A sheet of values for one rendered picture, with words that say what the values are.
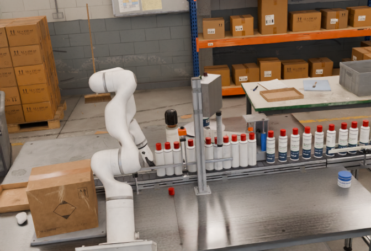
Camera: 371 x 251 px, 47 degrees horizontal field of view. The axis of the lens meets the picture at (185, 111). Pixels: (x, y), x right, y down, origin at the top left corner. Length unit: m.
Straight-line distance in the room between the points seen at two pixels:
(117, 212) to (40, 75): 3.99
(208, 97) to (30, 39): 3.72
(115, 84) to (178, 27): 4.84
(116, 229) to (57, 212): 0.42
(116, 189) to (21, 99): 4.06
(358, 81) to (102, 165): 2.67
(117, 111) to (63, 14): 5.06
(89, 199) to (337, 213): 1.24
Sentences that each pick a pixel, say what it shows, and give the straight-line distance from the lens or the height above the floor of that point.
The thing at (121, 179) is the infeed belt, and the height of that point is 0.88.
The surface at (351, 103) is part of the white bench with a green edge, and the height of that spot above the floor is 0.78.
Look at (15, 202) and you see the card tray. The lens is 2.66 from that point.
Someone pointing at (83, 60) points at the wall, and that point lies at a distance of 7.04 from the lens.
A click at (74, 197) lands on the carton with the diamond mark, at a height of 1.04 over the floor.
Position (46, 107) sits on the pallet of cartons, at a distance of 5.80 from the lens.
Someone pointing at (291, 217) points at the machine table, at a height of 0.83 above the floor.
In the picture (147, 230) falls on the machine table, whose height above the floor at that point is 0.83.
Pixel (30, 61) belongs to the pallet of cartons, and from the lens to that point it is 5.66.
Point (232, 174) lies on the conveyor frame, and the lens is 2.55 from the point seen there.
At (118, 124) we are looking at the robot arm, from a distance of 1.95.
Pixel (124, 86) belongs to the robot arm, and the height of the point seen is 1.55.
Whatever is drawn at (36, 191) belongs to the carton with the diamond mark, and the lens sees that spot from 2.13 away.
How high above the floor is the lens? 2.12
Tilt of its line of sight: 21 degrees down
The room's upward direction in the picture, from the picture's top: 4 degrees counter-clockwise
